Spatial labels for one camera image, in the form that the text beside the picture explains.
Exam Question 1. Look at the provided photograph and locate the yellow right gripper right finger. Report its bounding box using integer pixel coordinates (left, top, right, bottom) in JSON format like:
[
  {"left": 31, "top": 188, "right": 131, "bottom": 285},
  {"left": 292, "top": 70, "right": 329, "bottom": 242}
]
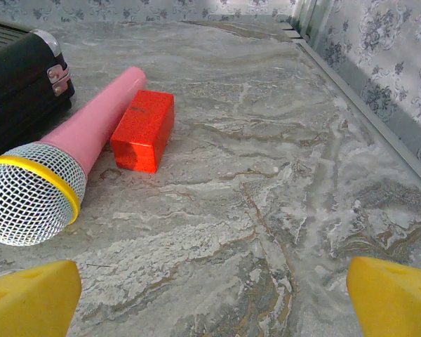
[{"left": 346, "top": 256, "right": 421, "bottom": 337}]

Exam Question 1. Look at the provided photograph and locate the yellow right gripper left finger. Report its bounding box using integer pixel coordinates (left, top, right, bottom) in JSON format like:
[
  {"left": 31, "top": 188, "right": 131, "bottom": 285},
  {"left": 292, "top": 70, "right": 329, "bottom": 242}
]
[{"left": 0, "top": 259, "right": 83, "bottom": 337}]

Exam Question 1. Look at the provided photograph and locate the red rectangular block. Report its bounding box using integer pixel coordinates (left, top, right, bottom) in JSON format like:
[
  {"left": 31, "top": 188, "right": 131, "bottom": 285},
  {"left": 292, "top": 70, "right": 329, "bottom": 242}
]
[{"left": 110, "top": 89, "right": 175, "bottom": 174}]

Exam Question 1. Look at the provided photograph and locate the black hard case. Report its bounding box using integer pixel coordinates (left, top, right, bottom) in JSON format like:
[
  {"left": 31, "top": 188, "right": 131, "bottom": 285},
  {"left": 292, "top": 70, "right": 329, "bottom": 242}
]
[{"left": 0, "top": 15, "right": 76, "bottom": 161}]

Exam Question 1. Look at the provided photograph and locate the aluminium side rail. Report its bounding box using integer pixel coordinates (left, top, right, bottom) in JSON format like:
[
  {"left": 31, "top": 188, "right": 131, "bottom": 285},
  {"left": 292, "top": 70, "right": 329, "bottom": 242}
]
[{"left": 283, "top": 22, "right": 421, "bottom": 197}]

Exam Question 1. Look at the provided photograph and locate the aluminium corner post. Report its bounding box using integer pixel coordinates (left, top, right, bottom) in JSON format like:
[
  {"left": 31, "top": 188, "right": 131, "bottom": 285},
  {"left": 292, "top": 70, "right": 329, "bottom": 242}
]
[{"left": 290, "top": 0, "right": 326, "bottom": 40}]

